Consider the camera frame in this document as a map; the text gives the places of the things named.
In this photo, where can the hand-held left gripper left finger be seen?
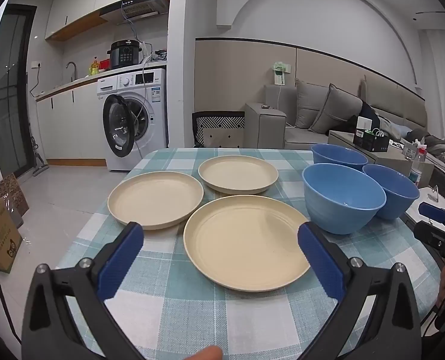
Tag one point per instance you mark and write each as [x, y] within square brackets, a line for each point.
[121, 262]

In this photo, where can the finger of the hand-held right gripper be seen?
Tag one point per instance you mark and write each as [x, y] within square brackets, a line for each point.
[430, 234]
[432, 210]

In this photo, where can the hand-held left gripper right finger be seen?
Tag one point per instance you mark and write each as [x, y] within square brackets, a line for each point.
[320, 262]

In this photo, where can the blue ribbed bowl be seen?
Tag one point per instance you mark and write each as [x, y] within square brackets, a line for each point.
[338, 155]
[342, 198]
[393, 191]

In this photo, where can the beige round plate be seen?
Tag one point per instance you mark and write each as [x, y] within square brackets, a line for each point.
[155, 198]
[245, 247]
[238, 174]

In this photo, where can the person's left hand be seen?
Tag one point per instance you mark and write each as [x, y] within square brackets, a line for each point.
[205, 354]

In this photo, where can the white marble table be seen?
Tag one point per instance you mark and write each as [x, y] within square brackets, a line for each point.
[425, 195]

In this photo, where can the metal stand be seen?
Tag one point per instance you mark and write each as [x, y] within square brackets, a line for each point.
[435, 193]

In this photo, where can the red-capped water bottle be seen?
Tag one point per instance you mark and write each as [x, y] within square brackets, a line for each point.
[417, 174]

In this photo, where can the clear tissue box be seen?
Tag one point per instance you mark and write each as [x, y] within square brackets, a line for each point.
[413, 152]

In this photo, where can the grey clothes pile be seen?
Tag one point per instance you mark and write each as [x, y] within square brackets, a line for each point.
[440, 146]

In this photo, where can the beige side cabinet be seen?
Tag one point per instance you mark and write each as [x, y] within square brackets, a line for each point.
[395, 155]

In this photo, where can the teal checked tablecloth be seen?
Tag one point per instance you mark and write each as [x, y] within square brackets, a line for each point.
[192, 307]

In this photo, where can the black open box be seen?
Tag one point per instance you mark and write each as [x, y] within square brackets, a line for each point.
[372, 144]

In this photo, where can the white box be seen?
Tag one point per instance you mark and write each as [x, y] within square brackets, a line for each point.
[364, 123]

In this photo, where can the dark jacket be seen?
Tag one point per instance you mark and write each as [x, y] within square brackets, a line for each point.
[368, 114]

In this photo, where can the printed cardboard box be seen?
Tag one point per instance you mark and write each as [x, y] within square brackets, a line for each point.
[5, 240]

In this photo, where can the stick vacuum cleaner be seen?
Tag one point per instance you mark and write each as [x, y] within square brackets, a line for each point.
[39, 165]

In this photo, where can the brown circle-patterned boxes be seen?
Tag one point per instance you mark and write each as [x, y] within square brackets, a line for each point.
[10, 191]

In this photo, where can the grey sofa cushion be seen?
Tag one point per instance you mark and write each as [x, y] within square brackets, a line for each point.
[308, 101]
[338, 112]

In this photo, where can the white lower kitchen cabinets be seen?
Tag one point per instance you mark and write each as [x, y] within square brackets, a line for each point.
[72, 127]

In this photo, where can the grey sofa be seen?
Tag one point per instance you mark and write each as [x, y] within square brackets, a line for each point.
[267, 127]

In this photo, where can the black white patterned cushion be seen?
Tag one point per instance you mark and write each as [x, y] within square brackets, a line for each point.
[198, 135]

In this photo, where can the beige diamond-print pillow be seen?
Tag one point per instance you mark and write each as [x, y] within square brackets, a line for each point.
[222, 138]

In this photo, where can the black white geometric pillow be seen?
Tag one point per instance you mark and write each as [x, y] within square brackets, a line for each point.
[222, 122]

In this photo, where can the white washing machine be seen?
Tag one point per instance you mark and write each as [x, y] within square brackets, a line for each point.
[151, 93]

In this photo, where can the yellow bottle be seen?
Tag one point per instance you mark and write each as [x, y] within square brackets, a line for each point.
[94, 68]

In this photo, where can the dark glass door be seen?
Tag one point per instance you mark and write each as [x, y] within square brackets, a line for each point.
[9, 101]

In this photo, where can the red container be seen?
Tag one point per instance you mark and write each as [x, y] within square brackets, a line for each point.
[104, 65]

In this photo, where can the metal faucet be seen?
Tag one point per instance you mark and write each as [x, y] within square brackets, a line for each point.
[72, 69]

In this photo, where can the black pressure cooker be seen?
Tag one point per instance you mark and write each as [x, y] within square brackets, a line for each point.
[125, 54]

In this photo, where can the range hood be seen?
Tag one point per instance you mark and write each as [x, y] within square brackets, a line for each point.
[140, 7]

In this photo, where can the white upper cabinets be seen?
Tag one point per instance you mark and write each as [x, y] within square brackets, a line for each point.
[80, 3]

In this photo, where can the green and white wall device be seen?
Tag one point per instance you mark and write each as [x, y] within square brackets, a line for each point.
[280, 75]

